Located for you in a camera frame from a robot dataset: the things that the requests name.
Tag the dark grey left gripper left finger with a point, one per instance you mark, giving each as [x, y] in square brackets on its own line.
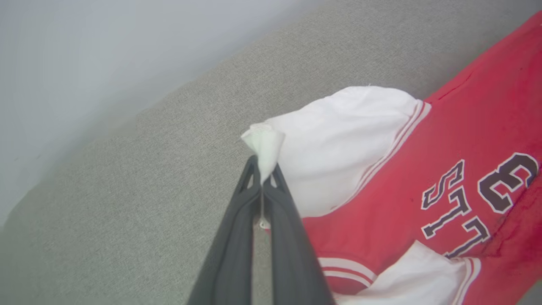
[233, 254]

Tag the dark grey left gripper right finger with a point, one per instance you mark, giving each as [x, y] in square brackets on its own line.
[292, 262]

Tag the red and white jersey garment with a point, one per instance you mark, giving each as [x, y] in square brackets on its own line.
[423, 161]

